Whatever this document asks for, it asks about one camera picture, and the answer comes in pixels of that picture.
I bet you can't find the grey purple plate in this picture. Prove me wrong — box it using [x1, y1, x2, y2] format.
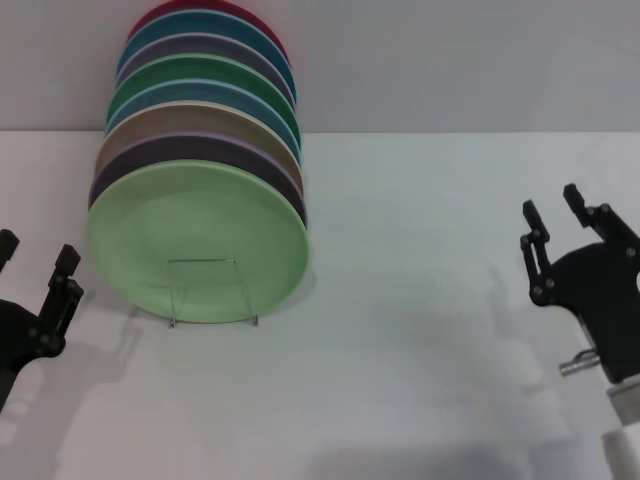
[115, 32, 296, 106]

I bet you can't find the teal blue plate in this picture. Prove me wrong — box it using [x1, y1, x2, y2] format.
[117, 8, 299, 104]

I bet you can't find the light blue plate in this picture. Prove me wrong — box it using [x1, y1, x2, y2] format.
[103, 77, 303, 166]

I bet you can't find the lavender plate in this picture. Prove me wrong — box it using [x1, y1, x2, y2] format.
[88, 132, 307, 231]

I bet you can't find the light green plate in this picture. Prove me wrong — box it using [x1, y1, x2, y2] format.
[84, 158, 312, 325]

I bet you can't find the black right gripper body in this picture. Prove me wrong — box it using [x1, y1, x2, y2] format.
[529, 242, 640, 385]

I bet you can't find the right gripper cable connector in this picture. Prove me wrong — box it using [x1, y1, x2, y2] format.
[558, 348, 602, 378]

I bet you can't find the dark green plate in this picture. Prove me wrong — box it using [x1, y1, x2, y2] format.
[105, 52, 303, 146]

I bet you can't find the clear plate rack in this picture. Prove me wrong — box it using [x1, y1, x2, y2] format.
[167, 257, 260, 329]

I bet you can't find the beige plate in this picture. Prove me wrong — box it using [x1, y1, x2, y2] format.
[94, 99, 305, 194]

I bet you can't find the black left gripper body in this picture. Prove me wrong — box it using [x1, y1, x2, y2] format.
[0, 298, 69, 412]

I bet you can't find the red plate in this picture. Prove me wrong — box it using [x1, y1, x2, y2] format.
[125, 0, 291, 64]

